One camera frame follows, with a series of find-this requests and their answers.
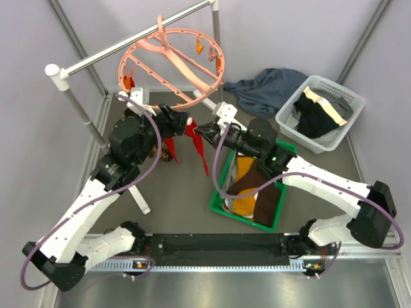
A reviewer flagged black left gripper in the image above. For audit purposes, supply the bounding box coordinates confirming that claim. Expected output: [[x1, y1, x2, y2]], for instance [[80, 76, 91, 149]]
[[133, 103, 189, 165]]

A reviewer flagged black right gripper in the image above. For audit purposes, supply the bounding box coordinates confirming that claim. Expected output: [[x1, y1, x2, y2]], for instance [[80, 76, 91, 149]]
[[195, 121, 261, 161]]

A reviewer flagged red santa sock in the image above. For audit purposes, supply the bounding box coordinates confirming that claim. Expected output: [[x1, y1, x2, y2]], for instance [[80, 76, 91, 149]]
[[184, 117, 209, 176]]

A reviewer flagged pink round clip hanger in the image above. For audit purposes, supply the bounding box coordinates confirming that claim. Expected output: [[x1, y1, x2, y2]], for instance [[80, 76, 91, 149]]
[[118, 15, 225, 111]]

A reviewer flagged brown argyle sock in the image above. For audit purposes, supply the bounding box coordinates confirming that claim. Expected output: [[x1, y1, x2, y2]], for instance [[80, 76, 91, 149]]
[[124, 108, 137, 117], [149, 141, 173, 162]]

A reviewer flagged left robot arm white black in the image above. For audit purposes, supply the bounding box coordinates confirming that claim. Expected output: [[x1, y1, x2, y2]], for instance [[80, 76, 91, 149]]
[[22, 105, 193, 292]]

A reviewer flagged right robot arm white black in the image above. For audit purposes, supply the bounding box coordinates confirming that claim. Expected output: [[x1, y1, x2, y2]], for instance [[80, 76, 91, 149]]
[[194, 118, 404, 254]]

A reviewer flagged light grey sock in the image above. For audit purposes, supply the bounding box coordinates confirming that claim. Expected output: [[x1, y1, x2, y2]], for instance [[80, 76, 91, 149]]
[[219, 154, 237, 193]]

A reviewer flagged blue grey cloth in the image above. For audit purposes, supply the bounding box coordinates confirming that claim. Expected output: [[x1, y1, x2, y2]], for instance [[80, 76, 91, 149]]
[[223, 68, 308, 118]]

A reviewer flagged green plastic crate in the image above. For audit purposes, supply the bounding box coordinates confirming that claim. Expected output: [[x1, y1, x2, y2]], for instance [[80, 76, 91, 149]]
[[209, 151, 288, 232]]

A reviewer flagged mustard yellow sock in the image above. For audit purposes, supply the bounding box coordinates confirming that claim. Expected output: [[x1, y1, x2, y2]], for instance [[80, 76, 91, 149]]
[[229, 155, 256, 219]]

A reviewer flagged dark brown sock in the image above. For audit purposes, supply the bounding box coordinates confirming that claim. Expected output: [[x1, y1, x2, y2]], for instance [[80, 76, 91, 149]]
[[227, 166, 281, 228]]

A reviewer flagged black cream garment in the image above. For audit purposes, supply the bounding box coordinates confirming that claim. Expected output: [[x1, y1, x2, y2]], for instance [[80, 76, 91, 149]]
[[290, 87, 347, 139]]

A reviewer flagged white plastic laundry basket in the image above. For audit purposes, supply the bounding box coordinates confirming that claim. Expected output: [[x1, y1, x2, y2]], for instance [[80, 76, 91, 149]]
[[275, 75, 365, 154]]

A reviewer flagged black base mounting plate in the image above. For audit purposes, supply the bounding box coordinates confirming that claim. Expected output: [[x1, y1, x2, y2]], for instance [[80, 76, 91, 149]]
[[146, 234, 290, 266]]

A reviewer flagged white and silver drying rack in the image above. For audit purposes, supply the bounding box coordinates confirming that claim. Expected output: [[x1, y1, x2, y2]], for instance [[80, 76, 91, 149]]
[[44, 1, 220, 214]]

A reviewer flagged grey garment in basket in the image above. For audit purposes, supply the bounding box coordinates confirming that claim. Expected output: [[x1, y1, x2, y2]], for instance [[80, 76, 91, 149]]
[[313, 89, 353, 121]]

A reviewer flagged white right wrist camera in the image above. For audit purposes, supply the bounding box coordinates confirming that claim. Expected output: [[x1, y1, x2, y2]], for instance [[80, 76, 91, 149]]
[[212, 101, 238, 131]]

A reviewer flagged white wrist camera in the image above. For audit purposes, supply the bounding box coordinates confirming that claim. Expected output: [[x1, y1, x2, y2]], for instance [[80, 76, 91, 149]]
[[212, 101, 238, 131], [118, 87, 157, 116]]

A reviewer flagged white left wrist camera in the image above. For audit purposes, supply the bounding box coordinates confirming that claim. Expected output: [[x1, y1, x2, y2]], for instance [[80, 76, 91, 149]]
[[118, 87, 157, 116]]

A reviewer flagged grey slotted cable duct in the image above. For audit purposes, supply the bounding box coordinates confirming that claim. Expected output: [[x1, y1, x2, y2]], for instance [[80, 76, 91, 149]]
[[88, 259, 307, 273]]

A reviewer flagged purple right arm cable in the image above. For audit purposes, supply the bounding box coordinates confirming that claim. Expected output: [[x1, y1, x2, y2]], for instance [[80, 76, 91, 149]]
[[212, 123, 405, 280]]

